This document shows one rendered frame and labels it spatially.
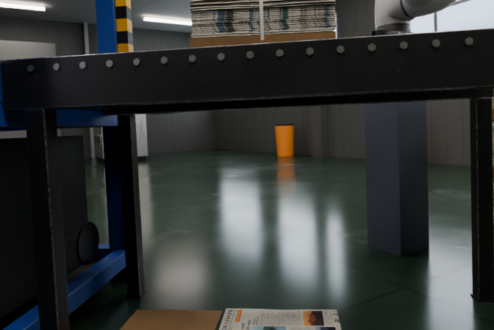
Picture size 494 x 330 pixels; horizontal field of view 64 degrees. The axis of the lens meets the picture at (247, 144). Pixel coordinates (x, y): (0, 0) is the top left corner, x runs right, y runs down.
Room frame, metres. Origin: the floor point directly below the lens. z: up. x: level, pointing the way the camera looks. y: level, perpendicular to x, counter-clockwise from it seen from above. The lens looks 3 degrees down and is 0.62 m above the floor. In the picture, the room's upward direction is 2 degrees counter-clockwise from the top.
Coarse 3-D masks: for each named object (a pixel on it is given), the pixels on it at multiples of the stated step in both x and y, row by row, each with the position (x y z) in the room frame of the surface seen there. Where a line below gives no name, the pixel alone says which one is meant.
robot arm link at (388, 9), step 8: (376, 0) 1.89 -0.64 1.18; (384, 0) 1.84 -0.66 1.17; (392, 0) 1.81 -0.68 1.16; (400, 0) 1.77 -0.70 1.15; (376, 8) 1.88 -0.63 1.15; (384, 8) 1.84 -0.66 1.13; (392, 8) 1.81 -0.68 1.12; (400, 8) 1.78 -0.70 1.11; (376, 16) 1.89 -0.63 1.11; (384, 16) 1.84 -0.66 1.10; (392, 16) 1.82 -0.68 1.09; (400, 16) 1.81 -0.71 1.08; (376, 24) 1.90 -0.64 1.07; (384, 24) 1.85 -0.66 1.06
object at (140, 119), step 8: (136, 120) 7.86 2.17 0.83; (144, 120) 7.94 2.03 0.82; (96, 128) 8.19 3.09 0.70; (136, 128) 7.86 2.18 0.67; (144, 128) 7.93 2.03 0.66; (96, 136) 8.06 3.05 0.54; (144, 136) 7.93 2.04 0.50; (96, 144) 8.13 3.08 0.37; (144, 144) 7.93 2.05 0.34; (96, 152) 8.41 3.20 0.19; (144, 152) 7.92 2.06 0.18; (144, 160) 7.95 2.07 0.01
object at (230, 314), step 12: (228, 312) 1.28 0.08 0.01; (240, 312) 1.27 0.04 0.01; (252, 312) 1.27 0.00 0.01; (264, 312) 1.27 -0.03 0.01; (276, 312) 1.27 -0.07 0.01; (288, 312) 1.26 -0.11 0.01; (300, 312) 1.26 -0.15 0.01; (312, 312) 1.26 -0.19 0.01; (324, 312) 1.25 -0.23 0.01; (336, 312) 1.25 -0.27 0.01; (228, 324) 1.20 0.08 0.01; (240, 324) 1.20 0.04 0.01; (252, 324) 1.20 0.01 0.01; (264, 324) 1.19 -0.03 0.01; (276, 324) 1.19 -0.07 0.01; (288, 324) 1.19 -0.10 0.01; (300, 324) 1.19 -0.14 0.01; (312, 324) 1.18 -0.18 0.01; (324, 324) 1.18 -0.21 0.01; (336, 324) 1.18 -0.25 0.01
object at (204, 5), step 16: (192, 0) 1.03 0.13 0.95; (208, 0) 1.03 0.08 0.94; (224, 0) 1.03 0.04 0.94; (240, 0) 1.03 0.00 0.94; (192, 16) 1.03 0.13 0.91; (208, 16) 1.03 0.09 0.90; (224, 16) 1.03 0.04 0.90; (240, 16) 1.03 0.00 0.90; (208, 32) 1.03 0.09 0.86; (224, 32) 1.03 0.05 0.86; (240, 32) 1.03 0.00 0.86
